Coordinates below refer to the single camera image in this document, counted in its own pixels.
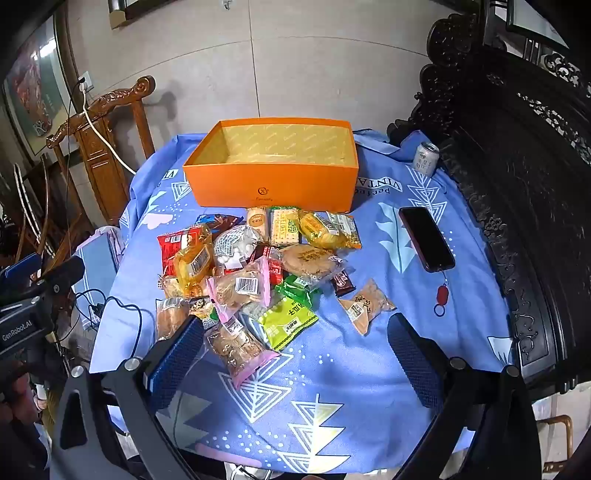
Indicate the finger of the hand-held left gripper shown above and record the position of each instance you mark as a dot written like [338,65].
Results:
[64,274]

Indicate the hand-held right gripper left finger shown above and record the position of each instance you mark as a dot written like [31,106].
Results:
[178,353]

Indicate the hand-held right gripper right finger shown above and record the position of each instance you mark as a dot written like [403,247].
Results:
[411,360]

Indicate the pile of snack packets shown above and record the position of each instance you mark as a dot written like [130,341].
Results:
[231,286]

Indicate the orange-edged white snack bag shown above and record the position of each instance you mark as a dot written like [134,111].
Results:
[347,226]

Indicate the clear round rice cracker bag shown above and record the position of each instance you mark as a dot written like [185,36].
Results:
[257,220]

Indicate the orange cardboard box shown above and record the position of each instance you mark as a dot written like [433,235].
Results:
[277,184]

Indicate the blue printed tablecloth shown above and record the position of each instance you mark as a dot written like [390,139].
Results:
[360,369]

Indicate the red key fob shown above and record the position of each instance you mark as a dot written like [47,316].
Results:
[442,294]

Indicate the black smartphone in red case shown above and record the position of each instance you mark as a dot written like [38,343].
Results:
[425,237]

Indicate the carved wooden chair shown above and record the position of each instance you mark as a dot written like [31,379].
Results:
[99,152]

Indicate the blue and red snack bag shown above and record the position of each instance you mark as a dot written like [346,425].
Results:
[214,221]

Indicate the green striped cracker pack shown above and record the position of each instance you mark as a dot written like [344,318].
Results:
[285,227]

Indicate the white drink can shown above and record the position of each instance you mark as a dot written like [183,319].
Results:
[425,159]

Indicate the dark carved wooden furniture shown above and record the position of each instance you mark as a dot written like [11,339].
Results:
[531,161]

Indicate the framed wall painting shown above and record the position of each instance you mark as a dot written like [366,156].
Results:
[37,92]

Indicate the white wall socket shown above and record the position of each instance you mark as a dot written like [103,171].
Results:
[85,82]

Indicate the dark framed wall picture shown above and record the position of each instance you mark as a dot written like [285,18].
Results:
[138,7]

